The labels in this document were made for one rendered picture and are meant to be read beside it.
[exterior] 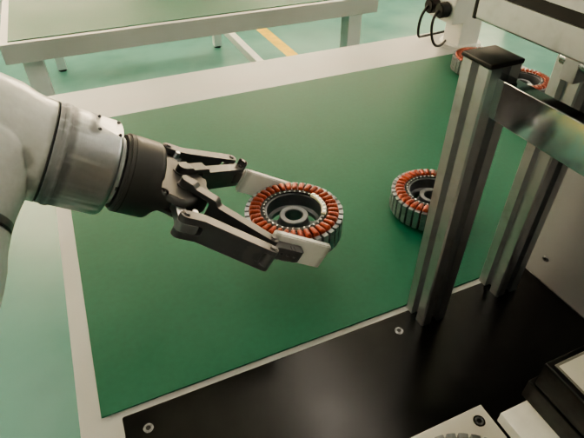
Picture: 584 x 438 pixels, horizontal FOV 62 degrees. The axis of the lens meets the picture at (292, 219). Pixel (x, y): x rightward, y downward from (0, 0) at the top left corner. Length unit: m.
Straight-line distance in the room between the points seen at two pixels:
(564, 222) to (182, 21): 1.17
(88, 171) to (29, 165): 0.04
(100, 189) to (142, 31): 1.06
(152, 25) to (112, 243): 0.90
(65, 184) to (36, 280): 1.41
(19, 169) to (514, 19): 0.37
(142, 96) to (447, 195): 0.75
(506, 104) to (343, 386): 0.28
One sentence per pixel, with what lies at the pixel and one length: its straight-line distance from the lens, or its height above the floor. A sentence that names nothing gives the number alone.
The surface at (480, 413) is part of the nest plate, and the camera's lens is 0.49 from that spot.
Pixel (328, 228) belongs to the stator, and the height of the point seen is 0.84.
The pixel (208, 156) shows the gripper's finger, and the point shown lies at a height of 0.89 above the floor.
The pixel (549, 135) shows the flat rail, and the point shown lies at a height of 1.02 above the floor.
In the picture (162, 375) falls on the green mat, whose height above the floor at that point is 0.75.
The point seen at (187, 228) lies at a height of 0.90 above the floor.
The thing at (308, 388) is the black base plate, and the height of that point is 0.77.
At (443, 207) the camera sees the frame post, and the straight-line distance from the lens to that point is 0.46.
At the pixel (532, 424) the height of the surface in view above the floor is 0.88.
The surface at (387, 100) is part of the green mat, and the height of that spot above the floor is 0.75.
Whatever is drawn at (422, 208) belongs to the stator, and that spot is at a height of 0.78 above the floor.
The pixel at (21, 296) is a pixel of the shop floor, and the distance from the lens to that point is 1.80.
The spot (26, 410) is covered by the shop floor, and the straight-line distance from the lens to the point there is 1.52.
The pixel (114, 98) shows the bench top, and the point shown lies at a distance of 1.07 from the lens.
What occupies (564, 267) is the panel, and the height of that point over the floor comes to 0.81.
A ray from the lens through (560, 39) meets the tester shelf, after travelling 0.36.
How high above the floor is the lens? 1.18
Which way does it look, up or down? 39 degrees down
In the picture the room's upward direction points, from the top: straight up
